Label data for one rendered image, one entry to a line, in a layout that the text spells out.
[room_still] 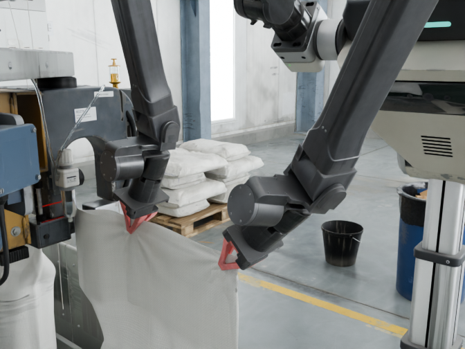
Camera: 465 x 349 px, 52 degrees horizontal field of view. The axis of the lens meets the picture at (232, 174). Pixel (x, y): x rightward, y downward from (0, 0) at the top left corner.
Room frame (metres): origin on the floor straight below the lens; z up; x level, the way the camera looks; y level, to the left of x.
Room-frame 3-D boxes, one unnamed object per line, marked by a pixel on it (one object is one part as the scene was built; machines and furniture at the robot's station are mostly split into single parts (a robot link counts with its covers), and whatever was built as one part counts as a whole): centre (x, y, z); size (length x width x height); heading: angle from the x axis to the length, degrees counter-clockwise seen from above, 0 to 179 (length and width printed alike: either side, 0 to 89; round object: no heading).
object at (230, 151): (4.59, 0.19, 0.56); 0.67 x 0.43 x 0.15; 52
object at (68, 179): (0.97, 0.34, 1.14); 0.05 x 0.04 x 0.16; 142
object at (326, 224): (3.20, -0.78, 0.13); 0.30 x 0.30 x 0.26
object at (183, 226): (4.32, 0.38, 0.07); 1.20 x 0.82 x 0.14; 144
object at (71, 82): (1.09, 0.40, 1.35); 0.09 x 0.09 x 0.03
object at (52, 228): (0.99, 0.41, 1.04); 0.08 x 0.06 x 0.05; 142
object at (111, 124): (1.16, 0.43, 1.21); 0.30 x 0.25 x 0.30; 52
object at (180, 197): (3.96, 0.39, 0.32); 0.66 x 0.43 x 0.15; 143
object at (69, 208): (0.96, 0.34, 1.11); 0.03 x 0.03 x 0.06
